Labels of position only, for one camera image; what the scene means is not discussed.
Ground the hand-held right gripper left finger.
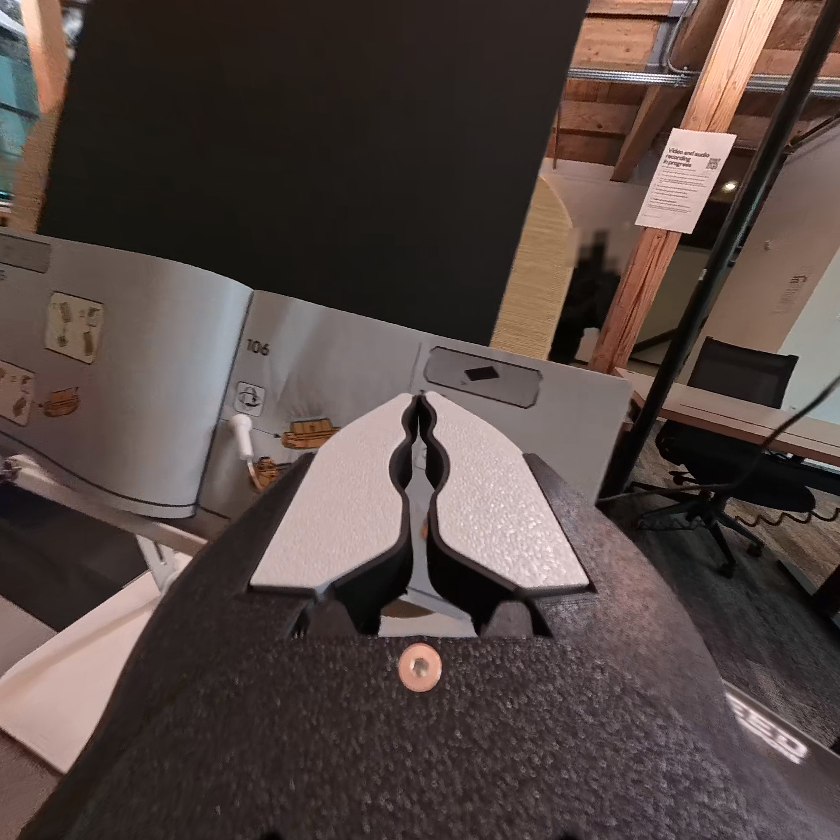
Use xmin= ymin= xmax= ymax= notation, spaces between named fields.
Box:
xmin=249 ymin=392 xmax=421 ymax=636

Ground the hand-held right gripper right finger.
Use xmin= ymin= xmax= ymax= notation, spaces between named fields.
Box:
xmin=420 ymin=391 xmax=592 ymax=637

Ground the white-tipped metal wire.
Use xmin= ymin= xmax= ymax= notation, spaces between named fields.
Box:
xmin=226 ymin=415 xmax=258 ymax=475

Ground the instruction booklet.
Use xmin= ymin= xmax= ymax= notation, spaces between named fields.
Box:
xmin=0 ymin=226 xmax=634 ymax=526

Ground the wooden desk with black legs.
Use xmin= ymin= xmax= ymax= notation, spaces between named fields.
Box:
xmin=613 ymin=366 xmax=840 ymax=614

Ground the black office chair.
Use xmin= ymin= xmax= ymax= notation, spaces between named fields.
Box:
xmin=633 ymin=336 xmax=818 ymax=580

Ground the white book stand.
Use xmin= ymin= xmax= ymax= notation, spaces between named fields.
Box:
xmin=0 ymin=453 xmax=211 ymax=775

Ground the black toy car box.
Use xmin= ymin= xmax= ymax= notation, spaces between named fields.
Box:
xmin=721 ymin=679 xmax=840 ymax=840

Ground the large dark panel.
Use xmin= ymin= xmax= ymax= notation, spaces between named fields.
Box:
xmin=38 ymin=0 xmax=589 ymax=349

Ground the white paper notice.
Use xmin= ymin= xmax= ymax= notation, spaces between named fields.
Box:
xmin=633 ymin=128 xmax=738 ymax=235

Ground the grey ceiling pipe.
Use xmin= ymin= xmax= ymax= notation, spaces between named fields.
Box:
xmin=567 ymin=64 xmax=840 ymax=99

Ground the black coiled cable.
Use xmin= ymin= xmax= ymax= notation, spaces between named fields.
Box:
xmin=738 ymin=502 xmax=840 ymax=529

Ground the wooden post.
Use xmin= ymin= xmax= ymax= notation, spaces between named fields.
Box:
xmin=587 ymin=0 xmax=786 ymax=375

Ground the black hanging cable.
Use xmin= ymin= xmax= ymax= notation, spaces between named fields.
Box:
xmin=761 ymin=373 xmax=840 ymax=454

